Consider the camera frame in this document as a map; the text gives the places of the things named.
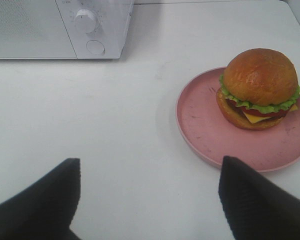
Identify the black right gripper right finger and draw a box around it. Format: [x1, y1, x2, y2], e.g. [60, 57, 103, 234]
[218, 156, 300, 240]

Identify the white microwave oven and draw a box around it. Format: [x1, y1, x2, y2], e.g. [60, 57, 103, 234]
[0, 0, 135, 60]

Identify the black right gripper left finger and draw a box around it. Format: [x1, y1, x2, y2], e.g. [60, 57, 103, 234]
[0, 158, 81, 240]

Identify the white microwave door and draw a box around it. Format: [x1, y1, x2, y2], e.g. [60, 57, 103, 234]
[0, 0, 77, 59]

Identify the lower white microwave knob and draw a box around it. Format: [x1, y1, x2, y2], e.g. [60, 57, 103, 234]
[74, 9, 99, 34]

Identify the burger with lettuce and cheese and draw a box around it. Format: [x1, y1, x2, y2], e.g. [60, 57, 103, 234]
[216, 48, 300, 130]

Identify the round white door button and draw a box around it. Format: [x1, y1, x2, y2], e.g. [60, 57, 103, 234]
[86, 40, 105, 55]

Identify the pink round plate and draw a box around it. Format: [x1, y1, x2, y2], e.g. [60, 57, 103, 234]
[175, 67, 300, 172]

